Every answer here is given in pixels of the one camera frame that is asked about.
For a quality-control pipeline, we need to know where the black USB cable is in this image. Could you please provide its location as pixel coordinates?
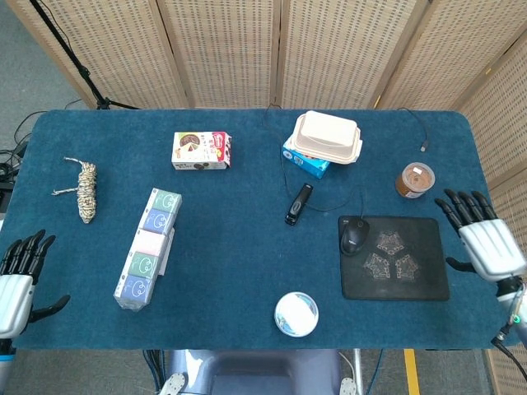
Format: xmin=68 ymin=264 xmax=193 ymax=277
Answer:
xmin=397 ymin=106 xmax=431 ymax=153

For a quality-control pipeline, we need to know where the blue tablecloth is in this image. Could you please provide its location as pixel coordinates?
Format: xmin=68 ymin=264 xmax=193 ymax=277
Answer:
xmin=0 ymin=107 xmax=520 ymax=351

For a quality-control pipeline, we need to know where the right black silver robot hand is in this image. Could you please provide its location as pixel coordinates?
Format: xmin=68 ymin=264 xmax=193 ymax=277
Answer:
xmin=434 ymin=188 xmax=527 ymax=283

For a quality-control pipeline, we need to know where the black tripod stand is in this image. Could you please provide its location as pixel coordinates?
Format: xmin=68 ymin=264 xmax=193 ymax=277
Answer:
xmin=28 ymin=0 xmax=143 ymax=111

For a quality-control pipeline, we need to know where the black printed mouse pad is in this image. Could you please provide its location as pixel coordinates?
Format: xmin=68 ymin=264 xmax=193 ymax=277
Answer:
xmin=338 ymin=215 xmax=451 ymax=301

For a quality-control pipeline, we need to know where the black floor cable bundle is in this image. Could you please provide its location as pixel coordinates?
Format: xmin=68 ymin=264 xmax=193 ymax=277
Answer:
xmin=0 ymin=109 xmax=47 ymax=194

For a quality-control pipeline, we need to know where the brown rubber band jar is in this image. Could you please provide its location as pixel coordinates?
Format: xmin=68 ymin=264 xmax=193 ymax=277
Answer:
xmin=394 ymin=161 xmax=436 ymax=200

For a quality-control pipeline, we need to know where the chocolate pie snack box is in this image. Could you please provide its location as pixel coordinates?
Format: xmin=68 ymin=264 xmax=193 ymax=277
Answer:
xmin=170 ymin=130 xmax=233 ymax=171

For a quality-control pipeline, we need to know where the braided rope bundle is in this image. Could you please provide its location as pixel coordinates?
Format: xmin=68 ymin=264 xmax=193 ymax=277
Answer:
xmin=51 ymin=156 xmax=99 ymax=225

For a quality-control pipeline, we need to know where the blue-grey robot torso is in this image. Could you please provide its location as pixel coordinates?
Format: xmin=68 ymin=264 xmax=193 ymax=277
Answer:
xmin=158 ymin=348 xmax=363 ymax=395

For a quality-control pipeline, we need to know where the blue cardboard box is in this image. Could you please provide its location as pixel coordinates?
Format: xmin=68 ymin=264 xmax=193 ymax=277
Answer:
xmin=282 ymin=137 xmax=333 ymax=180

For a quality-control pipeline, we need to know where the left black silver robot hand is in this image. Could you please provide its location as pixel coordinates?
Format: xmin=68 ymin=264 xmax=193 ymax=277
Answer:
xmin=0 ymin=229 xmax=71 ymax=339

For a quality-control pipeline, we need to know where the black computer mouse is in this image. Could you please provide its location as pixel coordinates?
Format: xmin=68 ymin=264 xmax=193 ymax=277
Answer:
xmin=338 ymin=216 xmax=371 ymax=256

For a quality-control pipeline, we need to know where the wrapped tissue pack bundle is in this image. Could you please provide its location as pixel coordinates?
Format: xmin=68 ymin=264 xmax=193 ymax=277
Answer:
xmin=113 ymin=187 xmax=184 ymax=313

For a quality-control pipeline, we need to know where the woven folding screen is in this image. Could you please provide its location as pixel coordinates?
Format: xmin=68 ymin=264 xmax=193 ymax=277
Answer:
xmin=6 ymin=0 xmax=527 ymax=395

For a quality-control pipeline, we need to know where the beige plastic lunch box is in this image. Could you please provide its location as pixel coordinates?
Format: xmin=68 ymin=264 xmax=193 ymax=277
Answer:
xmin=287 ymin=109 xmax=364 ymax=165

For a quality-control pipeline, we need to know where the black usb stick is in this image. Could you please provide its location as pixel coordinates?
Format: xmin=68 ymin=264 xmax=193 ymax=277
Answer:
xmin=284 ymin=183 xmax=314 ymax=226

